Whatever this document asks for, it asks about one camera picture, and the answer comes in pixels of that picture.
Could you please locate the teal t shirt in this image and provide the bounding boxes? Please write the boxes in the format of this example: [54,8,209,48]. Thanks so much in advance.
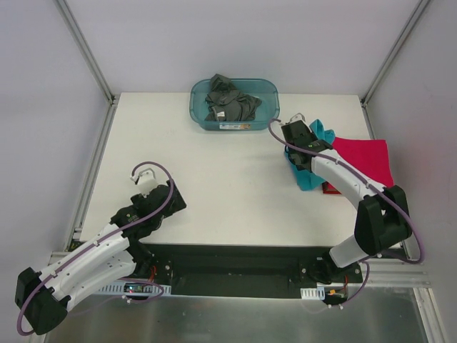
[289,119,336,192]

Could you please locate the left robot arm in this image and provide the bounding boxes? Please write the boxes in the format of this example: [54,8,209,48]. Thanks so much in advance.
[14,180,186,336]

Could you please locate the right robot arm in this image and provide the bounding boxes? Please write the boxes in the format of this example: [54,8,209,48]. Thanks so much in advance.
[281,119,412,282]

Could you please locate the folded red t shirt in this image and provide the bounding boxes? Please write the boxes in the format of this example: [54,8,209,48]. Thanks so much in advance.
[331,137,394,187]

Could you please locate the dark grey crumpled shirt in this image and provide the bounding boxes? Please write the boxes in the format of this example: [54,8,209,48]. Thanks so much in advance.
[205,74,262,122]

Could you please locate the teal plastic bin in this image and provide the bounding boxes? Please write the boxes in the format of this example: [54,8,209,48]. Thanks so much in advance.
[189,78,280,131]

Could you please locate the left white cable duct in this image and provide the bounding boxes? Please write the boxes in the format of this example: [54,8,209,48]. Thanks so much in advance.
[95,281,171,297]

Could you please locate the white cable duct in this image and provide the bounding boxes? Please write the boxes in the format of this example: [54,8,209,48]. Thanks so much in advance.
[95,281,171,297]
[300,286,326,301]

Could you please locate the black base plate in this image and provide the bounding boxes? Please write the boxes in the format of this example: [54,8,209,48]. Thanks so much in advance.
[130,244,362,299]

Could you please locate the right white cable duct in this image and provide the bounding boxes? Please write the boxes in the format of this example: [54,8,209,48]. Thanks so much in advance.
[300,286,326,301]

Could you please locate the aluminium front rail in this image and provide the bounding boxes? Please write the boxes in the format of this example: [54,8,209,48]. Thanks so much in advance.
[44,251,432,287]

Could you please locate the right aluminium frame post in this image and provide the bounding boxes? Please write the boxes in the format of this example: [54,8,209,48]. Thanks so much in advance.
[361,0,433,108]

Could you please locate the aluminium frame post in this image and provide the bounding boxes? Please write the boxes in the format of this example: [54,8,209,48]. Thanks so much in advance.
[53,0,116,104]
[361,0,433,108]

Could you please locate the left aluminium frame post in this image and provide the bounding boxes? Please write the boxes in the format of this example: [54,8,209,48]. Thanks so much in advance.
[53,0,116,104]

